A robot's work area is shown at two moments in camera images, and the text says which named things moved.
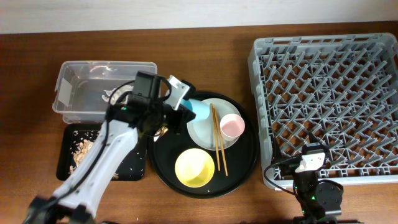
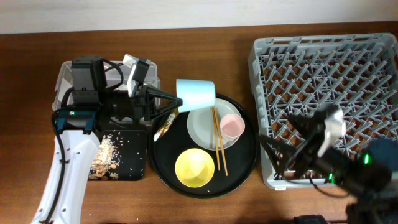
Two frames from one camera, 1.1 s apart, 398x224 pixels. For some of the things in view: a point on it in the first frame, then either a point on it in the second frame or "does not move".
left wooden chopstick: x=214 y=135 does not move
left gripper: x=183 y=114 to x=144 y=104
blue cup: x=199 y=107 to x=196 y=94
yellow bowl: x=194 y=167 does not move
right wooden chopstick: x=220 y=134 does not move
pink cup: x=232 y=126 does not move
